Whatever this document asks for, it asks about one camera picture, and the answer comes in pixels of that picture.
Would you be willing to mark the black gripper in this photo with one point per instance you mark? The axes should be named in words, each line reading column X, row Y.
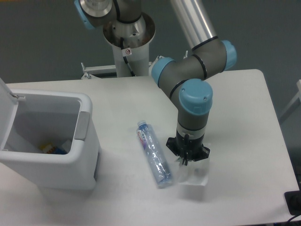
column 187, row 148

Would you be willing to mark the white plastic wrapper bag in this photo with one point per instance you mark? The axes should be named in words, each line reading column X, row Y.
column 192, row 179

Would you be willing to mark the clear plastic water bottle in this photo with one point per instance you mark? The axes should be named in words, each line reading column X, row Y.
column 154, row 154

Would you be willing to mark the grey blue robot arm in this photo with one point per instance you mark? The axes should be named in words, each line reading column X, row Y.
column 184, row 81

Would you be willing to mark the blue trash in can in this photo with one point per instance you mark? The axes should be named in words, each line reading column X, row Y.
column 59, row 151

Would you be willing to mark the yellow trash in can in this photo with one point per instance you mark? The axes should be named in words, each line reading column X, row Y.
column 48, row 148

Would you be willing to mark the white trash can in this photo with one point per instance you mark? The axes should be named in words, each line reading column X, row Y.
column 63, row 119

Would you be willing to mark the white trash can lid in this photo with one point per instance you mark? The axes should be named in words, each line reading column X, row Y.
column 8, row 108

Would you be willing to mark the black device at table edge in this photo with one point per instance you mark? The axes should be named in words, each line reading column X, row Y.
column 293, row 201

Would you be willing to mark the white furniture leg right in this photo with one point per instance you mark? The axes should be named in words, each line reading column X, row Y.
column 293, row 104

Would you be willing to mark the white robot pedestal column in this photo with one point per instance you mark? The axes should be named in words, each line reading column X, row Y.
column 130, row 45

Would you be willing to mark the white metal base frame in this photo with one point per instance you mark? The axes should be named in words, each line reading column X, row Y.
column 109, row 71

